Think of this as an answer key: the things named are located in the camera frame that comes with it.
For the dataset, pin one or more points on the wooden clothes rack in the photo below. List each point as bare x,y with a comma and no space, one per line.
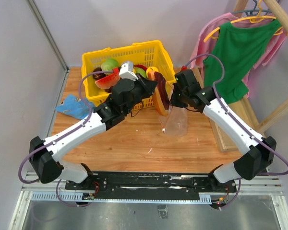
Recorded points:
268,103

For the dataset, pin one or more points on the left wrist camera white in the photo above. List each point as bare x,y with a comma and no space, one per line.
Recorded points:
126,71

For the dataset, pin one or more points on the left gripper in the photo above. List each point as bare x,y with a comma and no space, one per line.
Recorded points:
148,86

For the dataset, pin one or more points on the green cabbage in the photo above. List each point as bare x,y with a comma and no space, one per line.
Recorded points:
109,64

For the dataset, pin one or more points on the yellow apple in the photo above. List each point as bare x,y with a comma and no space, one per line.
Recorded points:
151,68

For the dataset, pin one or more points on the grey clothes hanger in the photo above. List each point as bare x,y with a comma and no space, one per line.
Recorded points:
243,7

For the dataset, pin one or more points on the blue cloth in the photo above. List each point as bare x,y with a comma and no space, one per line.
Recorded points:
74,107

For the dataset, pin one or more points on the red chili pepper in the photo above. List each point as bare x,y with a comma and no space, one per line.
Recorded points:
141,66

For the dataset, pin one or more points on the yellow clothes hanger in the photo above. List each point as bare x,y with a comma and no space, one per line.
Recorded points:
252,19

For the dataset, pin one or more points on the papaya half slice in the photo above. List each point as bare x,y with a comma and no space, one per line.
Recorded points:
160,96

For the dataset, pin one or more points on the watermelon slice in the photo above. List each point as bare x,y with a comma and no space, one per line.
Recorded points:
108,81

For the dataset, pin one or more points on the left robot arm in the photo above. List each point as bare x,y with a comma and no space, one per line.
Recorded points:
48,153

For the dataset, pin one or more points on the clear zip top bag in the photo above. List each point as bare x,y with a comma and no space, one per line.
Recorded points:
175,123

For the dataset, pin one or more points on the green tank top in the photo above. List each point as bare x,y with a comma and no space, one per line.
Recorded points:
239,49

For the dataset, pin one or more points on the aluminium frame post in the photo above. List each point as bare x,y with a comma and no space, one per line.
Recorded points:
47,33

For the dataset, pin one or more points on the pink shirt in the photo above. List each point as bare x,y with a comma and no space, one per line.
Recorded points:
211,70

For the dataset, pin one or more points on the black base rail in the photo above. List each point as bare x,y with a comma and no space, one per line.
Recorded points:
150,186

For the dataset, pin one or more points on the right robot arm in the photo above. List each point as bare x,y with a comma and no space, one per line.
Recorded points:
257,151

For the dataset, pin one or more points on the dark mangosteen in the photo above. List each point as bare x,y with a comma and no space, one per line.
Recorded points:
98,75

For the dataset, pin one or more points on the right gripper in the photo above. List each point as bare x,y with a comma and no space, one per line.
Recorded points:
174,101

